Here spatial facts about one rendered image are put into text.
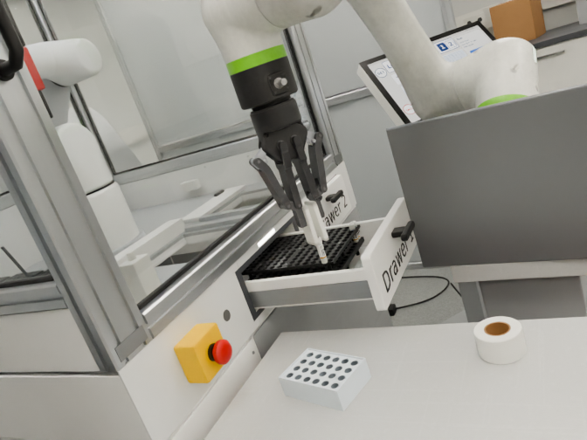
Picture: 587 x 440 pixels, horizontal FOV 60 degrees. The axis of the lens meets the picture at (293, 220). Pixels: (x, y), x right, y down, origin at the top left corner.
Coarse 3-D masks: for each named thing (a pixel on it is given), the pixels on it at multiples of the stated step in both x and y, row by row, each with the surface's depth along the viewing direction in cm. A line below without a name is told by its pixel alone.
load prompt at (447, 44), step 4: (444, 40) 179; (448, 40) 179; (452, 40) 179; (436, 44) 178; (440, 44) 178; (444, 44) 178; (448, 44) 178; (452, 44) 178; (456, 44) 178; (440, 48) 177; (444, 48) 177; (448, 48) 177; (452, 48) 177; (440, 52) 176; (444, 52) 176; (388, 60) 172; (384, 64) 171; (388, 64) 171; (388, 68) 171; (392, 68) 171
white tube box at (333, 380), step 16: (304, 352) 89; (320, 352) 88; (288, 368) 86; (304, 368) 85; (320, 368) 83; (336, 368) 82; (352, 368) 80; (368, 368) 82; (288, 384) 83; (304, 384) 80; (320, 384) 79; (336, 384) 78; (352, 384) 79; (304, 400) 82; (320, 400) 80; (336, 400) 77; (352, 400) 79
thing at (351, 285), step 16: (368, 224) 113; (368, 240) 114; (320, 272) 95; (336, 272) 92; (352, 272) 91; (256, 288) 101; (272, 288) 100; (288, 288) 98; (304, 288) 96; (320, 288) 95; (336, 288) 93; (352, 288) 92; (368, 288) 90; (256, 304) 103; (272, 304) 101; (288, 304) 99; (304, 304) 98
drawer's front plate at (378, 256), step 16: (400, 208) 105; (384, 224) 97; (400, 224) 104; (384, 240) 94; (400, 240) 102; (368, 256) 86; (384, 256) 92; (368, 272) 87; (400, 272) 99; (384, 288) 90; (384, 304) 89
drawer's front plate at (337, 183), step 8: (336, 176) 147; (328, 184) 141; (336, 184) 144; (344, 184) 149; (328, 192) 139; (344, 192) 149; (328, 208) 137; (344, 208) 147; (328, 216) 137; (344, 216) 146; (336, 224) 140
